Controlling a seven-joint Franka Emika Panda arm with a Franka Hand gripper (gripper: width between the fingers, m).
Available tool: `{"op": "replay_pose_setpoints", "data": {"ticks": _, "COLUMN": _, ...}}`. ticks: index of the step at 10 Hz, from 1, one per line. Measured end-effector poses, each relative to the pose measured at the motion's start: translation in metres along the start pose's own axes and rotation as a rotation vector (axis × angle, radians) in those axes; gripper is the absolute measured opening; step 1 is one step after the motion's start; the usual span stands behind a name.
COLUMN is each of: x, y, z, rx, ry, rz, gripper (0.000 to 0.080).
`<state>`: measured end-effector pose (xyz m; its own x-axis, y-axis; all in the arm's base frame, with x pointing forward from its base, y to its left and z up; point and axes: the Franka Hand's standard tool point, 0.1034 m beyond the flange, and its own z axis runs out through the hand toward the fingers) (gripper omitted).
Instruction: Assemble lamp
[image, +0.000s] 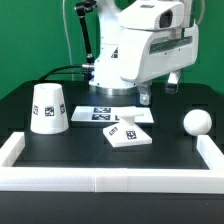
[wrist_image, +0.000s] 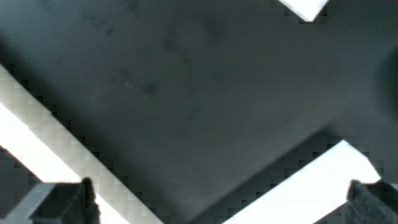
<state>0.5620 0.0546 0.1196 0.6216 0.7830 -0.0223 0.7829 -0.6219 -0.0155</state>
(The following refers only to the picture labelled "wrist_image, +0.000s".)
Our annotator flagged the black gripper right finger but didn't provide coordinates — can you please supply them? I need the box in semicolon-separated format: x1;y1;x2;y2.
318;180;398;224

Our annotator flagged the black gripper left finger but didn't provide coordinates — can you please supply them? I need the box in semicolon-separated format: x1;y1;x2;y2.
0;178;101;224

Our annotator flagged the white U-shaped table fence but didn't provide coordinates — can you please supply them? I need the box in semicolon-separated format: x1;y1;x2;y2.
0;0;398;224

